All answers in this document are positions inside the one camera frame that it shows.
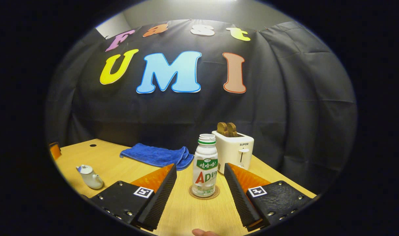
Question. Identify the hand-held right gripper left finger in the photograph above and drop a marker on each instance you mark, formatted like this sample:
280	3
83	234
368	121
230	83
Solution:
160	196

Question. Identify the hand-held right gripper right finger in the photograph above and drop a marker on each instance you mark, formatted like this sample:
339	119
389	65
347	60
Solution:
240	200

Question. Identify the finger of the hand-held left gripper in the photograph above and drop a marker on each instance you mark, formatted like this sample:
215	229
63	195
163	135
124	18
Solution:
55	151

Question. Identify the round brown coaster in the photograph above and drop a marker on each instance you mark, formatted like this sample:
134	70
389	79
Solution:
190	191

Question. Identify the white ceramic teacup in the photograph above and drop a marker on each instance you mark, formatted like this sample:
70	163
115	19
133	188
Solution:
94	182

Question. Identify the white plastic water bottle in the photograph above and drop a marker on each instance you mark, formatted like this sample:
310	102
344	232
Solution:
205	164

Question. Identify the blue towel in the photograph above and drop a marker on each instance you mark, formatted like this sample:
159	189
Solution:
153	155

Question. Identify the cream toaster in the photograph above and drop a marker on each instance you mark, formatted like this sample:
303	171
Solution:
232	150

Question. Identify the brown bread slice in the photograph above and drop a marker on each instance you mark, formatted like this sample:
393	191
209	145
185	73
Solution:
221	128
233	129

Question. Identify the black backdrop cloth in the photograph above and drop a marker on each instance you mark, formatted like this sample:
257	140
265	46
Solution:
284	98

